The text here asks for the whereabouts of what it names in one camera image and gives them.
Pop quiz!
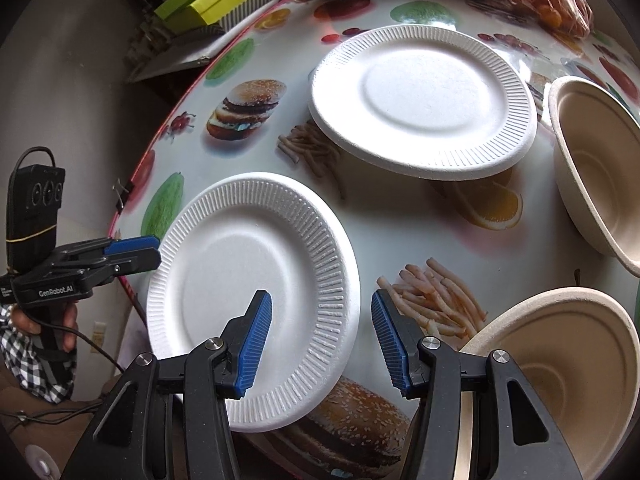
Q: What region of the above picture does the person's left forearm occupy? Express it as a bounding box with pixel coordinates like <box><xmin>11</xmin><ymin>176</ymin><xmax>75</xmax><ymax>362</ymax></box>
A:
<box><xmin>0</xmin><ymin>305</ymin><xmax>79</xmax><ymax>404</ymax></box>

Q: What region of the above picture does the beige paper bowl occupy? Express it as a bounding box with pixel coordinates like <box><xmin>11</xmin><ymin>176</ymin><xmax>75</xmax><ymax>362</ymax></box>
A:
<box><xmin>542</xmin><ymin>76</ymin><xmax>640</xmax><ymax>278</ymax></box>
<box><xmin>452</xmin><ymin>287</ymin><xmax>640</xmax><ymax>480</ymax></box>

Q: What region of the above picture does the striped cardboard box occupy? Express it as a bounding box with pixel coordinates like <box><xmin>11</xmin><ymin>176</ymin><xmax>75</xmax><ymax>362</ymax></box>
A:
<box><xmin>165</xmin><ymin>0</ymin><xmax>293</xmax><ymax>37</ymax></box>

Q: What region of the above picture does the food-printed tablecloth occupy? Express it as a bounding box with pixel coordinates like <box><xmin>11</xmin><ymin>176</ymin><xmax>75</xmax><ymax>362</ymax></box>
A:
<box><xmin>107</xmin><ymin>0</ymin><xmax>640</xmax><ymax>480</ymax></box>

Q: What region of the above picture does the black binder clip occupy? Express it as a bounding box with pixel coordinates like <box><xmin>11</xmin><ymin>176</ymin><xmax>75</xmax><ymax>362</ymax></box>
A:
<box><xmin>112</xmin><ymin>178</ymin><xmax>136</xmax><ymax>211</ymax></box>

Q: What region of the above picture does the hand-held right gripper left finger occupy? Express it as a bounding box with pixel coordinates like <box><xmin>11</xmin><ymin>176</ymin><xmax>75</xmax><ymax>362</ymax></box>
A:
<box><xmin>70</xmin><ymin>289</ymin><xmax>274</xmax><ymax>480</ymax></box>

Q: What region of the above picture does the person's left hand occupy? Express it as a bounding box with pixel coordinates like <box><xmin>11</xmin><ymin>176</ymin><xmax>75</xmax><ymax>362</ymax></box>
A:
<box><xmin>9</xmin><ymin>302</ymin><xmax>79</xmax><ymax>348</ymax></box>

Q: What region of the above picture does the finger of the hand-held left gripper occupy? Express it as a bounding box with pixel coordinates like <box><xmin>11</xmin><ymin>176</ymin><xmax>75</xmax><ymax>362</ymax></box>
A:
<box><xmin>54</xmin><ymin>235</ymin><xmax>161</xmax><ymax>262</ymax></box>
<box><xmin>75</xmin><ymin>249</ymin><xmax>163</xmax><ymax>287</ymax></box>

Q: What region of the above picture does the white foam plate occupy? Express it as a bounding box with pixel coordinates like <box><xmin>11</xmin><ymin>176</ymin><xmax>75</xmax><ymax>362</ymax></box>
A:
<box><xmin>307</xmin><ymin>25</ymin><xmax>538</xmax><ymax>181</ymax></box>
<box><xmin>146</xmin><ymin>172</ymin><xmax>362</xmax><ymax>433</ymax></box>

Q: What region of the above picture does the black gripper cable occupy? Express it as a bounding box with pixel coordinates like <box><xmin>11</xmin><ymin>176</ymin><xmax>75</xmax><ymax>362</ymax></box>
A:
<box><xmin>47</xmin><ymin>322</ymin><xmax>127</xmax><ymax>377</ymax></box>

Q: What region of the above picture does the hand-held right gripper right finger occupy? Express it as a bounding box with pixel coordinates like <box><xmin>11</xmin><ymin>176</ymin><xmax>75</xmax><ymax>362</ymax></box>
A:
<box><xmin>370</xmin><ymin>288</ymin><xmax>584</xmax><ymax>480</ymax></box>

